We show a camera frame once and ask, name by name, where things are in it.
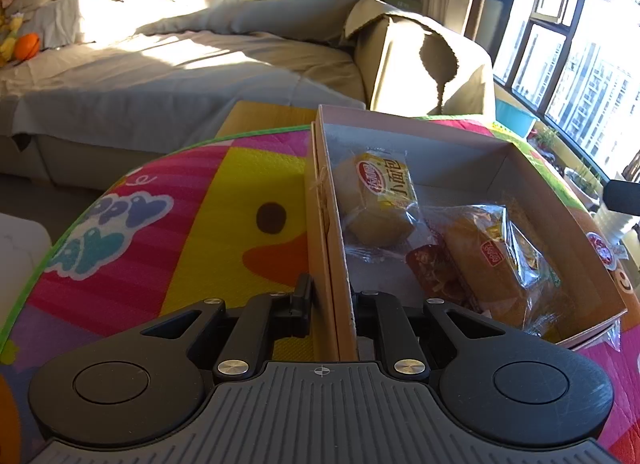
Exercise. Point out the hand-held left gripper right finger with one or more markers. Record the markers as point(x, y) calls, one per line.
point(364, 314)

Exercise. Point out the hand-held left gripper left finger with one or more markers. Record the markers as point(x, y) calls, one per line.
point(303, 309)

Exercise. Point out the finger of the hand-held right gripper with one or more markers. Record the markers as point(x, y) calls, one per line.
point(625, 196)

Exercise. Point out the pink cardboard box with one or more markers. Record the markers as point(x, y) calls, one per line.
point(325, 244)

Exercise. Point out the red snack packet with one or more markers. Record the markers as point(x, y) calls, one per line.
point(432, 269)

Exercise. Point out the yellow label bread packet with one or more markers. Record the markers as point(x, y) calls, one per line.
point(375, 199)

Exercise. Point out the brown bread packet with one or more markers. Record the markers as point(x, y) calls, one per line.
point(492, 264)

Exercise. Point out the white ribbed plant pot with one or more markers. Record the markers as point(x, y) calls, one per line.
point(617, 224)

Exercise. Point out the small potted grass plant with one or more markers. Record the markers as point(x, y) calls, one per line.
point(582, 186)

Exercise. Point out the packet with round red label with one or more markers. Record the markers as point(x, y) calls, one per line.
point(602, 248)

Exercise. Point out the teal plastic basin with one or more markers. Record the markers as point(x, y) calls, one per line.
point(517, 116)

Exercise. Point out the colourful play mat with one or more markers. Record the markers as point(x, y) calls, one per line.
point(150, 244)

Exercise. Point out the grey sofa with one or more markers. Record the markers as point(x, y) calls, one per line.
point(200, 79)

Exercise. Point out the brown cardboard box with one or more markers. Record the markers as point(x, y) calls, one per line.
point(400, 59)

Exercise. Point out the green box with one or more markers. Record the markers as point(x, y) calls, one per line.
point(402, 3)

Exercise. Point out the grey pillow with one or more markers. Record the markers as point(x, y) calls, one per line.
point(280, 4)

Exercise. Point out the orange toy ball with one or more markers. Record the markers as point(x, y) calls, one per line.
point(27, 45)

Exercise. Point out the yellow plush toy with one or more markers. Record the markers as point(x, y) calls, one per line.
point(9, 39)

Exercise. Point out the dark window frame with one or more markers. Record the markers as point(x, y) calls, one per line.
point(570, 34)

